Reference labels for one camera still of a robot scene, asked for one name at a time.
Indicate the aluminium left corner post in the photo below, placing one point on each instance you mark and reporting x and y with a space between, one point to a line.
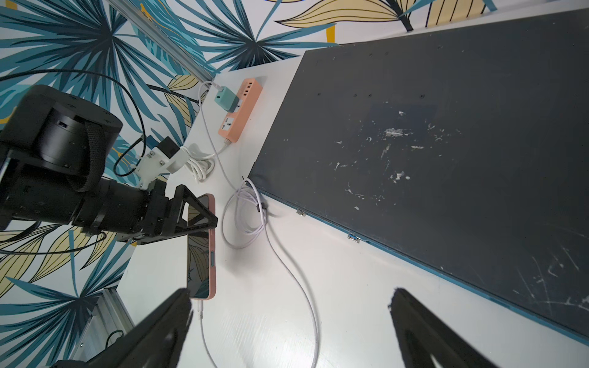
153 31

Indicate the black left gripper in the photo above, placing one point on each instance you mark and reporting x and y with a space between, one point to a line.
143 215

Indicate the black smartphone pink case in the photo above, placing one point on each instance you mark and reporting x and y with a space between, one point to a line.
201 264

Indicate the mint green charger plug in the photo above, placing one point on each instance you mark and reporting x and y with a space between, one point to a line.
226 99

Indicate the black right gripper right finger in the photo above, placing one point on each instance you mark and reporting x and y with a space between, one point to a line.
426 341

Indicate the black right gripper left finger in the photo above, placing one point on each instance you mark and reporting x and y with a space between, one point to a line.
155 342

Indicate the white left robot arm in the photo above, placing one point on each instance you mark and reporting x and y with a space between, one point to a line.
53 155

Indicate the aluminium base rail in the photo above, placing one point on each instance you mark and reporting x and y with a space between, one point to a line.
108 322

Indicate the dark grey network switch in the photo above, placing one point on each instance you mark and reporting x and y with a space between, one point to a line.
462 151

